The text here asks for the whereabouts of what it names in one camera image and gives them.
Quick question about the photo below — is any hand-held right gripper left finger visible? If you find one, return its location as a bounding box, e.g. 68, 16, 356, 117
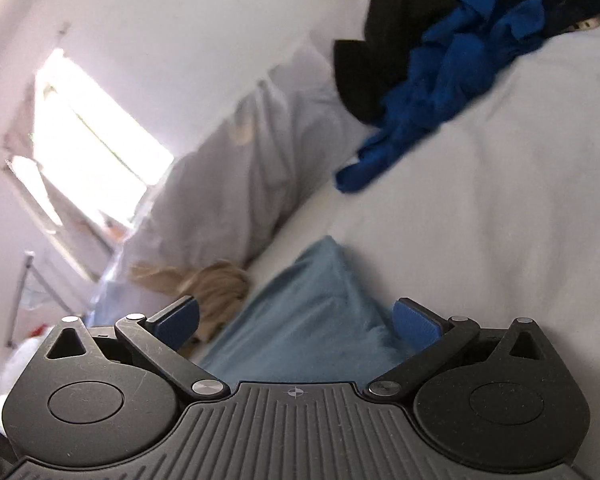
45, 295, 231, 404

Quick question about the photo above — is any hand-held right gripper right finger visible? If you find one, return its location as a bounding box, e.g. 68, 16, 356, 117
365, 297, 556, 403

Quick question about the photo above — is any blue-grey t-shirt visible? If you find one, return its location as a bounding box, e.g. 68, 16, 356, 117
197, 235, 411, 386

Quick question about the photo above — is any light blue clothes pile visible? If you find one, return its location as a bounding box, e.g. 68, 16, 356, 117
87, 250, 146, 331

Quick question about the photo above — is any beige cloth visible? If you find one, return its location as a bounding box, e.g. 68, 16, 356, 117
130, 260, 253, 346

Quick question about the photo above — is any white bed sheet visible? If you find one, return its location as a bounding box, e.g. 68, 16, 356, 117
245, 20, 600, 361

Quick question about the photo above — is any window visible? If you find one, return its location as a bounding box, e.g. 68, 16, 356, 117
5, 47, 176, 281

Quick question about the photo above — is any royal blue garment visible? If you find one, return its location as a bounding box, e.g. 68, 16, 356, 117
334, 0, 546, 195

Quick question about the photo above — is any black garment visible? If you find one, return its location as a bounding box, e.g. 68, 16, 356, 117
332, 0, 600, 123

